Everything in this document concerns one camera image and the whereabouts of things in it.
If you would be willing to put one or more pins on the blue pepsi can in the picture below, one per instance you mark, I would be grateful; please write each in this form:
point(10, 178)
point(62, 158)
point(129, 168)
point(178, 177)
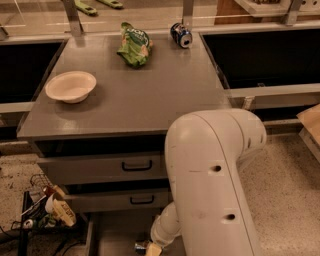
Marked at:
point(181, 35)

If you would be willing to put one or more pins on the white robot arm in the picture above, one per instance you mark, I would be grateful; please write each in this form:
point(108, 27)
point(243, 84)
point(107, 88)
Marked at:
point(203, 152)

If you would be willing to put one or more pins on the grey middle drawer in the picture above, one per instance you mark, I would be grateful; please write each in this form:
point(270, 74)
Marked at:
point(119, 200)

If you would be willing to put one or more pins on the grey open bottom drawer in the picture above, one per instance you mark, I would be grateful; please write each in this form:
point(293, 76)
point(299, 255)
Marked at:
point(115, 233)

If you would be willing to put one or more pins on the green chip bag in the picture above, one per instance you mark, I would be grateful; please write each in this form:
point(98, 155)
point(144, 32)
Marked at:
point(136, 46)

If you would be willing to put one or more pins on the wooden shelf unit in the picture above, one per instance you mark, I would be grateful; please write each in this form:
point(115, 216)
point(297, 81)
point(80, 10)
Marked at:
point(287, 12)

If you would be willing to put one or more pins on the redbull can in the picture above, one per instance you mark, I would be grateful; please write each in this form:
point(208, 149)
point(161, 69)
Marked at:
point(141, 247)

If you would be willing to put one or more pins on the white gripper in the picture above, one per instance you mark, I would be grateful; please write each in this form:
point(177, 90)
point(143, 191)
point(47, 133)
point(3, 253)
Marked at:
point(159, 237)

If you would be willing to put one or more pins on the brown cardboard box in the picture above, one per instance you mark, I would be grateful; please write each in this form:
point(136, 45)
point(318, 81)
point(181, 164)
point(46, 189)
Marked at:
point(310, 119)

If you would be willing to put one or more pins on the green tool left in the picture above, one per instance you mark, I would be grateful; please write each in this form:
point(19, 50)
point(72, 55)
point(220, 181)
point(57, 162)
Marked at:
point(86, 9)

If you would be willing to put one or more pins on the green tool right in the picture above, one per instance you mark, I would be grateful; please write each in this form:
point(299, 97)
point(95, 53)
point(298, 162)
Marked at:
point(112, 3)

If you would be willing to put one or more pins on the black wire rack with items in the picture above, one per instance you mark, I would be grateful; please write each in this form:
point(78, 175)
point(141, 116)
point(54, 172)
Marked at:
point(44, 210)

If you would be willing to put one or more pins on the grey top drawer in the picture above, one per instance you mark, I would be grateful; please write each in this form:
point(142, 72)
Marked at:
point(92, 169)

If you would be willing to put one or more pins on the white paper bowl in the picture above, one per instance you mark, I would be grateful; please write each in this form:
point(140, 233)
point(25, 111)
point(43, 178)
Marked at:
point(70, 87)

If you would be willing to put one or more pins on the green tool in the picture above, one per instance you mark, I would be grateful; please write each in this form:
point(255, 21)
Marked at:
point(112, 3)
point(86, 9)

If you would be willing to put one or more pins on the grey drawer cabinet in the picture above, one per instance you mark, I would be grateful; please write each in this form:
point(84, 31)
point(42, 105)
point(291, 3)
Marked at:
point(129, 111)

